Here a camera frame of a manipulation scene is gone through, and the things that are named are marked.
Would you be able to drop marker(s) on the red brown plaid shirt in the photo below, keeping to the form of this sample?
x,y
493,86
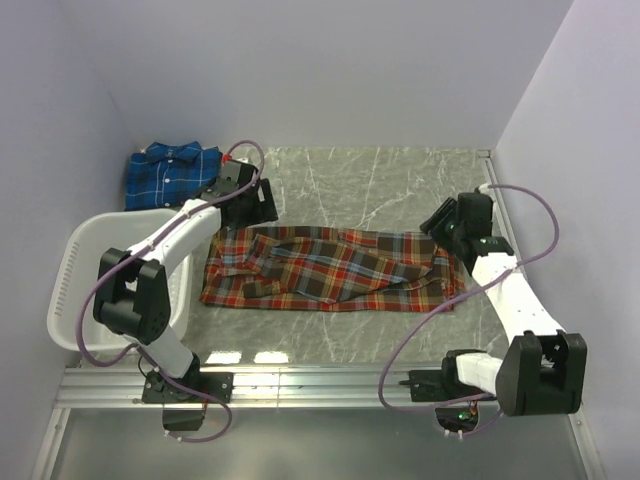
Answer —
x,y
314,268

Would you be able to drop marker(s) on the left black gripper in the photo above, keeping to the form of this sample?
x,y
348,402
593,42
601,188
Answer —
x,y
264,212

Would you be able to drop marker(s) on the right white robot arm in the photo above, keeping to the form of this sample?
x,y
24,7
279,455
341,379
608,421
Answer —
x,y
544,368

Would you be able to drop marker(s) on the folded blue plaid shirt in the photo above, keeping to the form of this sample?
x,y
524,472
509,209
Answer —
x,y
165,176

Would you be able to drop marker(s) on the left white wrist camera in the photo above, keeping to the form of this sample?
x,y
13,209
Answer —
x,y
227,160

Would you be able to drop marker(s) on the aluminium side rail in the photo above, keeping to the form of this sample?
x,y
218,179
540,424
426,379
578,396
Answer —
x,y
526,223

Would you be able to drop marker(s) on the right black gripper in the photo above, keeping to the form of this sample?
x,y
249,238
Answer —
x,y
434,226

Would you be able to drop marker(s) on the white plastic laundry basket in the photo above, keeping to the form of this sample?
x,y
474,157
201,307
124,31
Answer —
x,y
78,273

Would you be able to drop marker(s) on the aluminium mounting rail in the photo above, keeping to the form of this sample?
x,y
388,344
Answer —
x,y
260,386

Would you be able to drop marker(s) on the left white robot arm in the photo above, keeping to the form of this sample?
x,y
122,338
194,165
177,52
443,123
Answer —
x,y
131,298

